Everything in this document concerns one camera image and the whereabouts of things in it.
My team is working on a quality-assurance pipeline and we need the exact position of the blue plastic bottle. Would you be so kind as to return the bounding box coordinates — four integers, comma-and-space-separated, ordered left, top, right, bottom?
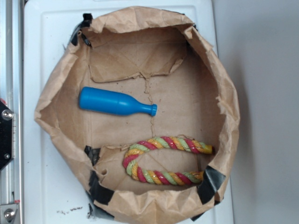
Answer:
79, 87, 157, 116

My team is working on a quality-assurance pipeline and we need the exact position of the brown paper bag bin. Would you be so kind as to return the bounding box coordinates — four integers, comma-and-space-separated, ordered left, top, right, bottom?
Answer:
35, 7, 240, 224

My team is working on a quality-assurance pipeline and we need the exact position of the white plastic tray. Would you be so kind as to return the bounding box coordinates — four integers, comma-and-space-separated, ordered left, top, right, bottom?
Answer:
22, 0, 235, 224

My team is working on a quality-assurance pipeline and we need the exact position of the multicolour twisted rope toy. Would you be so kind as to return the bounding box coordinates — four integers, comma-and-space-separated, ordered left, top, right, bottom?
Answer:
122, 136, 214, 186

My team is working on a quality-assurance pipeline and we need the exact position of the black mounting bracket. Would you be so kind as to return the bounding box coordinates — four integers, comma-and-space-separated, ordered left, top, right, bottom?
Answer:
0, 98, 14, 171

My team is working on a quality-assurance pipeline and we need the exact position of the aluminium frame rail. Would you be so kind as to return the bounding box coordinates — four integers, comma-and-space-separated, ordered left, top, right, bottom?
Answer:
0, 0, 24, 224

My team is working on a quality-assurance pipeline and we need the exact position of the metal corner bracket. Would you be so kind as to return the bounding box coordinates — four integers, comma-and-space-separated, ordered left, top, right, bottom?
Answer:
0, 203, 20, 224

